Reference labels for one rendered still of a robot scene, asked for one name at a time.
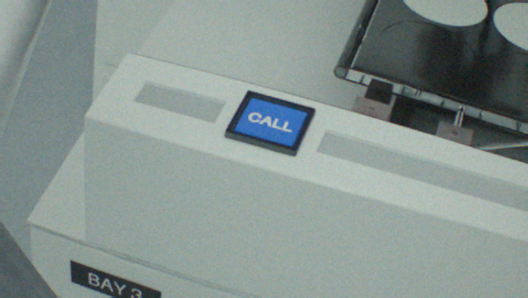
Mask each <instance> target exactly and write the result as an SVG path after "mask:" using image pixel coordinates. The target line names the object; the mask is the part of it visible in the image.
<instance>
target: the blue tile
mask: <svg viewBox="0 0 528 298"><path fill-rule="evenodd" d="M306 117H307V113H306V112H302V111H299V110H295V109H291V108H285V107H280V106H278V105H277V104H274V103H270V102H267V101H262V100H258V99H255V98H252V99H251V101H249V103H248V104H247V107H246V109H245V110H244V112H243V114H242V115H241V117H240V119H239V123H238V125H237V127H236V128H234V130H236V131H238V132H242V133H245V134H249V135H254V136H256V137H257V138H261V139H263V140H268V141H274V142H278V143H282V144H285V145H288V146H293V144H294V143H295V141H297V139H298V136H299V134H300V132H301V129H302V127H303V125H304V123H305V119H306Z"/></svg>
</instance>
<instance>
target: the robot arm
mask: <svg viewBox="0 0 528 298"><path fill-rule="evenodd" d="M52 1H53V0H0V142H1V140H2V137H3V135H4V129H5V127H6V124H7V121H8V117H9V114H10V113H11V111H12V107H13V103H14V100H15V97H16V95H17V92H18V90H19V88H20V85H21V82H22V79H23V77H24V74H25V71H26V68H27V65H28V63H29V61H30V58H31V56H32V53H33V50H34V47H35V45H36V42H37V39H38V37H39V35H40V33H41V29H42V26H43V23H44V21H45V18H46V15H47V13H48V10H49V8H50V7H51V4H52ZM0 298H57V296H56V295H55V294H54V292H53V291H52V290H51V289H50V287H49V286H48V285H47V283H46V282H45V280H44V278H43V277H42V276H41V274H40V273H39V272H38V270H37V269H36V268H35V266H34V265H33V264H32V263H31V261H30V260H29V259H28V257H27V255H26V254H25V252H24V251H23V249H22V248H21V247H20V246H19V245H18V244H17V243H16V241H15V239H14V238H13V237H12V236H11V235H10V233H9V232H8V231H7V229H6V228H5V225H4V224H3V223H2V222H1V220H0Z"/></svg>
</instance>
